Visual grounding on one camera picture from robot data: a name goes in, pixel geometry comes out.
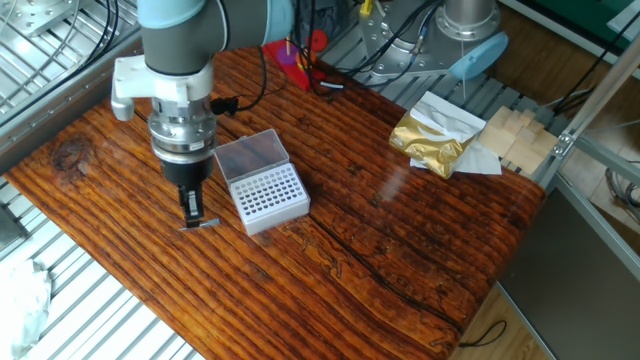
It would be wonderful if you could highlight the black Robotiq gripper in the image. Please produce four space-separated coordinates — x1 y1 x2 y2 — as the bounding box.
160 152 215 230

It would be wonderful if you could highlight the translucent medium pipette tip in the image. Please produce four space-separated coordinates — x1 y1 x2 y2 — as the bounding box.
178 217 222 233

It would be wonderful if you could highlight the white pipette tip box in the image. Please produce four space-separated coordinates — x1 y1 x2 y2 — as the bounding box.
213 128 312 237

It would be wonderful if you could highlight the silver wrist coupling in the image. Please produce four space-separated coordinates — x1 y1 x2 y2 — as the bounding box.
147 97 219 165

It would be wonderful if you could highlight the crumpled white cloth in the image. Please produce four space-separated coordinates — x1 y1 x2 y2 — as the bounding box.
0 258 54 360

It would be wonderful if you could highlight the grey cloth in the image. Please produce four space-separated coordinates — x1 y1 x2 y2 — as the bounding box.
292 0 354 46

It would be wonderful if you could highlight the silver mounting plate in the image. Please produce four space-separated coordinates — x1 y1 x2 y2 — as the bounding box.
0 0 79 39

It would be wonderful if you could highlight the gold tissue pack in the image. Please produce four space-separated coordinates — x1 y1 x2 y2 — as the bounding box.
388 90 504 180

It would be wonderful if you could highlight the wooden block puzzle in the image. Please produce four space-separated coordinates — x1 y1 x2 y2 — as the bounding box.
477 104 560 176

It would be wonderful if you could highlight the grey panel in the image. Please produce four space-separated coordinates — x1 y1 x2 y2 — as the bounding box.
498 187 640 360

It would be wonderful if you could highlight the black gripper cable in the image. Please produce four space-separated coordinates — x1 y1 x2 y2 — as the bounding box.
209 45 269 117

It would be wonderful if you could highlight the red ring stacking toy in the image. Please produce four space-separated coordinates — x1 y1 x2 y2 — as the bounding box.
262 38 327 93

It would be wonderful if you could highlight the black cable with grey sleeve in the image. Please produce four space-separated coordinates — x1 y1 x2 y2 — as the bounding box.
294 0 347 96

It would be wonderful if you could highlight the red toy ring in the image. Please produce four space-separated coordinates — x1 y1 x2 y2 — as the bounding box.
306 28 330 54

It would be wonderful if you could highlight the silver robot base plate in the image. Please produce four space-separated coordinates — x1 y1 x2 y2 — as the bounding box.
358 0 451 84

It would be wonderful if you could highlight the black cord loop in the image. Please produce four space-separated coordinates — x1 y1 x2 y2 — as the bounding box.
457 319 509 350

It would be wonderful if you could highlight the aluminium frame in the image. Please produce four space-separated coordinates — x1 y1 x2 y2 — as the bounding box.
532 34 640 281

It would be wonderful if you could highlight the grey cable coil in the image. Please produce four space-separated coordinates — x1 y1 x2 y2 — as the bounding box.
603 162 640 224

